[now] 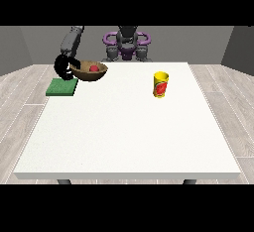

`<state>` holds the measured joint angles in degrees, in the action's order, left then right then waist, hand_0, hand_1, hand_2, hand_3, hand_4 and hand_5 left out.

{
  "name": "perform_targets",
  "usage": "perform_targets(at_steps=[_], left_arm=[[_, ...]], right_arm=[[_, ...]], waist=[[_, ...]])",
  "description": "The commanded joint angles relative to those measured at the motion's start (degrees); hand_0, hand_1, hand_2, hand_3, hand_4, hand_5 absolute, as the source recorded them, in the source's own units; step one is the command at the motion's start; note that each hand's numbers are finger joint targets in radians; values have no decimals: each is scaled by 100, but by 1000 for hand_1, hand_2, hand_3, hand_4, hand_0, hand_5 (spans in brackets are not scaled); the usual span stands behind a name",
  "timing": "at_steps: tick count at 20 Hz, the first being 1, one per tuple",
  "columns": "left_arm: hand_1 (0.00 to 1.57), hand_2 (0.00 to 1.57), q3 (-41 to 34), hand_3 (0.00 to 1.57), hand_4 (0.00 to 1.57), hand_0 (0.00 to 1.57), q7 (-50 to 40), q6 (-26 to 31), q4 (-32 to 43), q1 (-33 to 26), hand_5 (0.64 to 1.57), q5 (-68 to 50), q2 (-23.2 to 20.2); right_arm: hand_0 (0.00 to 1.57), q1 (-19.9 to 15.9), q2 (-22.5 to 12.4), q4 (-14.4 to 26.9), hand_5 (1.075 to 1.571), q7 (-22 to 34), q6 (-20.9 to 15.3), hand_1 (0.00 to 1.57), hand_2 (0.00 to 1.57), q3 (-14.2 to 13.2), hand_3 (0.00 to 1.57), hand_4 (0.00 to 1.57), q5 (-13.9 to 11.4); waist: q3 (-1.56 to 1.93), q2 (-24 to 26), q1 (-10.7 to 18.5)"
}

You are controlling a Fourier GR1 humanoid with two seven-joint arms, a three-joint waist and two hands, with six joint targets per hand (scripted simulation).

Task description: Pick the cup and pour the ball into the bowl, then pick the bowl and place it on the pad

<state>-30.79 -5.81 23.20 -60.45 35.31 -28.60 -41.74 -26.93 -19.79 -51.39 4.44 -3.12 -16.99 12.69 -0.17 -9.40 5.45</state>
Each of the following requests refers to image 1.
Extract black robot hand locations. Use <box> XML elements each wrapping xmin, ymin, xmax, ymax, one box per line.
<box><xmin>54</xmin><ymin>54</ymin><xmax>82</xmax><ymax>81</ymax></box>

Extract brown wooden bowl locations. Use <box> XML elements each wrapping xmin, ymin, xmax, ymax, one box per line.
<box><xmin>68</xmin><ymin>59</ymin><xmax>109</xmax><ymax>82</ymax></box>

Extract green square pad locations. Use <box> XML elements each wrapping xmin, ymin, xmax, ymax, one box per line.
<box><xmin>45</xmin><ymin>77</ymin><xmax>79</xmax><ymax>97</ymax></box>

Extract yellow cup with melon print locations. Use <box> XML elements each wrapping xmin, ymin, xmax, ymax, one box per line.
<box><xmin>152</xmin><ymin>70</ymin><xmax>170</xmax><ymax>99</ymax></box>

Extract grey robot trunk purple rings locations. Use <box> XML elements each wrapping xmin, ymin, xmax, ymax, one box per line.
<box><xmin>101</xmin><ymin>26</ymin><xmax>153</xmax><ymax>63</ymax></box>

